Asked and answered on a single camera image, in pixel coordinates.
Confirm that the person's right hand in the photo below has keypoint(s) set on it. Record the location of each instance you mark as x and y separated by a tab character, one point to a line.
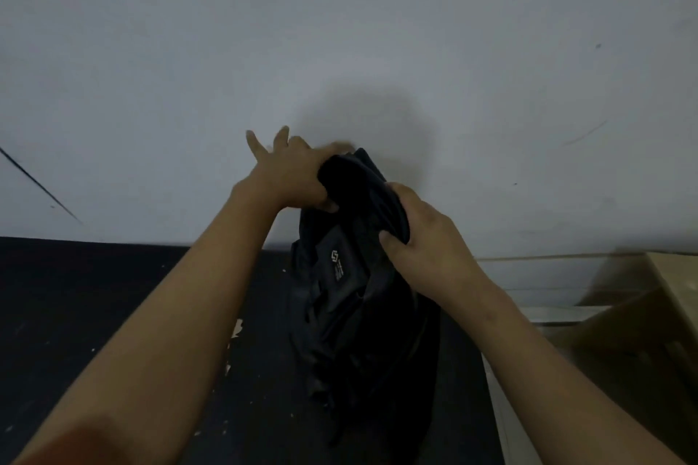
436	246

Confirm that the person's left hand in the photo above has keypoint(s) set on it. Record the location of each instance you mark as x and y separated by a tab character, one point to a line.
289	176

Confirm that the person's left middle finger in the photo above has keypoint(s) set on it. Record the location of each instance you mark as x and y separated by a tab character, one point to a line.
300	142

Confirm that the person's left little finger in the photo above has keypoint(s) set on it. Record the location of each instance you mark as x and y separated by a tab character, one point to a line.
256	144

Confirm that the person's right thumb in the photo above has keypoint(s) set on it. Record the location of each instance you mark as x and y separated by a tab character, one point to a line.
393	244

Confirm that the person's left thumb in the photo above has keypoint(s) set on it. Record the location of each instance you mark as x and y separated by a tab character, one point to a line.
329	204

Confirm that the black garment with white label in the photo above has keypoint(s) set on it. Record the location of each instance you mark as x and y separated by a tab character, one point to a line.
360	317

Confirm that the person's left forearm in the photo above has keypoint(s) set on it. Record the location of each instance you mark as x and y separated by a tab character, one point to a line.
163	339

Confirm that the person's right forearm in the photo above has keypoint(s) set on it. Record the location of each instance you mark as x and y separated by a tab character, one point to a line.
545	388

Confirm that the light wooden furniture frame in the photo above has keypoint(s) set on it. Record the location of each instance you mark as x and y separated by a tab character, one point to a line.
643	328

